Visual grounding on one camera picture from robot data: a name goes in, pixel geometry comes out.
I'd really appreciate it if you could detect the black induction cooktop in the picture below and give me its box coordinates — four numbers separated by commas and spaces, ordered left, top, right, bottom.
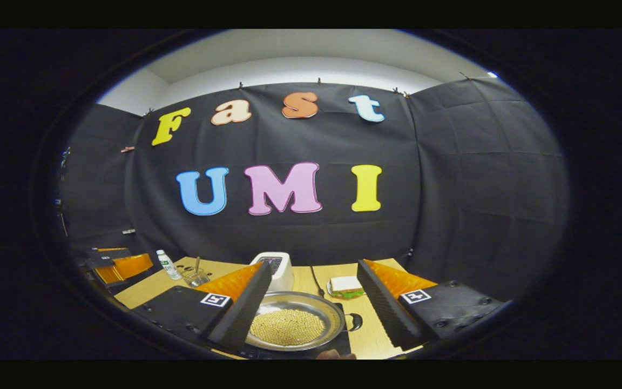
238, 303, 358, 360

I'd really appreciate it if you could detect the pile of soybeans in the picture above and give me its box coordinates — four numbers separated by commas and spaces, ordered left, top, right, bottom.
250, 308, 327, 347

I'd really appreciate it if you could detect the stainless steel pot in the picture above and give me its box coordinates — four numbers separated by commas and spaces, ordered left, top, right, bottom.
245, 291, 364, 353

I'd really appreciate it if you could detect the sandwich with lettuce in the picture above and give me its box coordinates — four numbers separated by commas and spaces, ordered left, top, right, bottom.
326, 276, 366, 299

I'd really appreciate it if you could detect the white green drink bottle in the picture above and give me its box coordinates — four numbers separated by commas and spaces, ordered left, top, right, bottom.
155, 249, 182, 281

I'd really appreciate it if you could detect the black backdrop cloth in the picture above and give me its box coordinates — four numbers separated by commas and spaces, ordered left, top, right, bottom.
57, 76, 568, 303

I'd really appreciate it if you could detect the wire mesh basket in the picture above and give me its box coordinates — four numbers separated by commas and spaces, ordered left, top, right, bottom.
182, 267, 211, 287

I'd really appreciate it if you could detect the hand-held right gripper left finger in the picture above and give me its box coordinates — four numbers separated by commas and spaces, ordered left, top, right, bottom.
130, 260, 273, 353

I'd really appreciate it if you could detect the black power cable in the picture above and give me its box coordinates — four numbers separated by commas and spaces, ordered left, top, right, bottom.
309, 266, 326, 298

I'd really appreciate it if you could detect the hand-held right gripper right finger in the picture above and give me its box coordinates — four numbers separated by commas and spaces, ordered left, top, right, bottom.
356, 258, 506, 352

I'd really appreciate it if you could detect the white toaster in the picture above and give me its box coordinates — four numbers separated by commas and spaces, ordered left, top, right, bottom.
250, 251, 295, 293

